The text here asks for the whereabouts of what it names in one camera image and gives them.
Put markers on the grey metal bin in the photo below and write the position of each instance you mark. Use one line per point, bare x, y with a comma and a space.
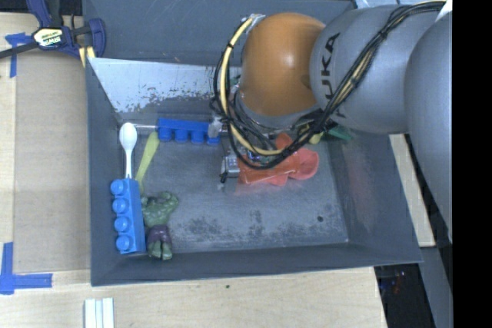
269, 211

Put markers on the yellow-green flat strip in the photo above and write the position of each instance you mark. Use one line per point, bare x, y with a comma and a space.
148, 153

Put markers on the orange-red cloth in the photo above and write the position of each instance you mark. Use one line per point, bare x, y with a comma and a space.
300, 167

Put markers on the white plastic spoon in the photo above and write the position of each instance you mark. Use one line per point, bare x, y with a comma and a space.
128, 136

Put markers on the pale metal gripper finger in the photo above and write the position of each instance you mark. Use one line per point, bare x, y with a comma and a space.
231, 164

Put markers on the green toy figure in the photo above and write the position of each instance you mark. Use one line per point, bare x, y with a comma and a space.
157, 215

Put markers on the blue toy building block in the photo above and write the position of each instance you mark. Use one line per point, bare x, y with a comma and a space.
127, 215
184, 126

